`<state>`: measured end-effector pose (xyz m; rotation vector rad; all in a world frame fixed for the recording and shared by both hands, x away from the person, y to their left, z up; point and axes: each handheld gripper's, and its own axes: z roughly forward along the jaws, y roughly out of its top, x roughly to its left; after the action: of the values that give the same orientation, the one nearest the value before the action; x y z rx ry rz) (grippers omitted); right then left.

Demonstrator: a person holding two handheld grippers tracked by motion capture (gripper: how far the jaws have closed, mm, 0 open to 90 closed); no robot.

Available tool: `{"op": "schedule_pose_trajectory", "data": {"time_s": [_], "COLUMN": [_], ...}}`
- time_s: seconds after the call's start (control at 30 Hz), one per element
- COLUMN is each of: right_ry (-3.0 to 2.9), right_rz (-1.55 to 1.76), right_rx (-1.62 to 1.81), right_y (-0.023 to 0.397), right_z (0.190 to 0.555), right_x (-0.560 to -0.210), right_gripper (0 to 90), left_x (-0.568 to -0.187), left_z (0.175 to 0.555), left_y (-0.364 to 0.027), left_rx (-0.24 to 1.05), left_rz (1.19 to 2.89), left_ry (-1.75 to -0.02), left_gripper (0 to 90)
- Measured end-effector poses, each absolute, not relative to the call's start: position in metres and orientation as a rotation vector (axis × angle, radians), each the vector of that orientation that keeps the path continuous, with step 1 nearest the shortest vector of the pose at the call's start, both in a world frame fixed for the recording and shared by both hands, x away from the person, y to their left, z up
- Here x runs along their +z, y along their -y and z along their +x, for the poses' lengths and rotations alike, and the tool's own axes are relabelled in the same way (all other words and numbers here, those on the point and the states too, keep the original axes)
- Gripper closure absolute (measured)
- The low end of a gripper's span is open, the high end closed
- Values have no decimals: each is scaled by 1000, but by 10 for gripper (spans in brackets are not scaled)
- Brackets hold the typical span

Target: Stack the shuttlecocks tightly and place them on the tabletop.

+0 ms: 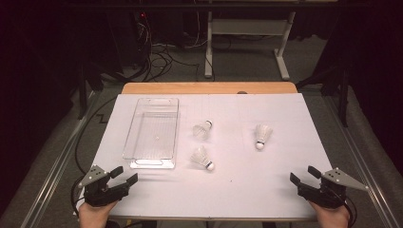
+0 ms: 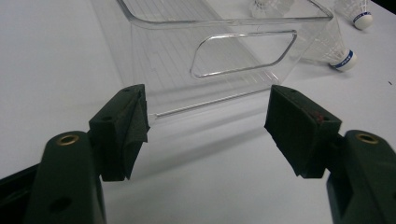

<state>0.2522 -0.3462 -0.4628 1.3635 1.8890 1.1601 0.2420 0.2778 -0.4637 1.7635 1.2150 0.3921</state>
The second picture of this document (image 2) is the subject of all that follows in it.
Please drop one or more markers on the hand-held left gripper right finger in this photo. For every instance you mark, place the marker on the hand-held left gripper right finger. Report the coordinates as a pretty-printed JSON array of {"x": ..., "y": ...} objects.
[{"x": 299, "y": 137}]

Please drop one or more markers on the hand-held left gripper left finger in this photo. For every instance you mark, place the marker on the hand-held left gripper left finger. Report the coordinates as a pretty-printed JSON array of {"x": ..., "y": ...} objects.
[{"x": 115, "y": 133}]

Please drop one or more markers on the clear plastic container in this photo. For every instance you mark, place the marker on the clear plastic container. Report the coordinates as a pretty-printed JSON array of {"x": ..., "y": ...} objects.
[{"x": 162, "y": 77}]

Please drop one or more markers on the white shuttlecock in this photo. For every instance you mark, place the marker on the white shuttlecock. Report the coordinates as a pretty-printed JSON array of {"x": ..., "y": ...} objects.
[
  {"x": 362, "y": 20},
  {"x": 344, "y": 60},
  {"x": 264, "y": 7}
]

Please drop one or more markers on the white table cover sheet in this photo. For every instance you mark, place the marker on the white table cover sheet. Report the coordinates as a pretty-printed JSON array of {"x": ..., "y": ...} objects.
[{"x": 46, "y": 93}]

